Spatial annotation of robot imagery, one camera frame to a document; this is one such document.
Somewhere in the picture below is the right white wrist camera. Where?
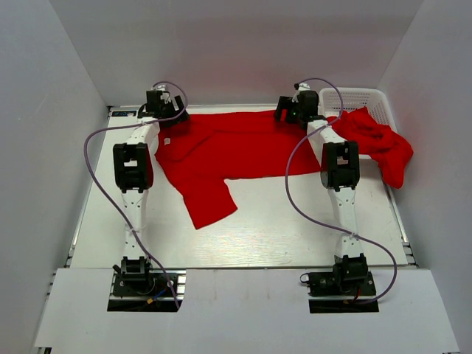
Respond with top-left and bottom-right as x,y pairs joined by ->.
292,82 -> 311,103

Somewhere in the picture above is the purple cable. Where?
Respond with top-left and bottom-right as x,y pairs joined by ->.
285,77 -> 398,305
83,80 -> 188,310

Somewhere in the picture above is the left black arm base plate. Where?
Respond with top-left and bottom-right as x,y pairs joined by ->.
107,271 -> 186,313

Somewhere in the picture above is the red t shirt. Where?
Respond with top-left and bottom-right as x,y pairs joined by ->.
155,111 -> 321,229

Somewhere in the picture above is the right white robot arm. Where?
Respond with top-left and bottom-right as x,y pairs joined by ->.
274,83 -> 369,296

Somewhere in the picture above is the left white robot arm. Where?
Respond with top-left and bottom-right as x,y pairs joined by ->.
113,84 -> 189,295

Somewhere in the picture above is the white perforated plastic basket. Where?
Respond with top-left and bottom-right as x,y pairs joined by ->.
310,88 -> 397,161

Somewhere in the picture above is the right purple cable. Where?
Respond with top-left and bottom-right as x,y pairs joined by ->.
285,77 -> 398,305

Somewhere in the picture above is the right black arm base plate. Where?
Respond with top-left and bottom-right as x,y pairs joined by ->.
299,271 -> 379,314

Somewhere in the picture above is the crumpled red shirt in basket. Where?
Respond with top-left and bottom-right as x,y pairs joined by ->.
327,107 -> 413,189

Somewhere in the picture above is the blue label sticker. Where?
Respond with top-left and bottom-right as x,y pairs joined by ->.
111,110 -> 137,117

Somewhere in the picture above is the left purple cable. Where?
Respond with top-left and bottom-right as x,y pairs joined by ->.
83,80 -> 188,310

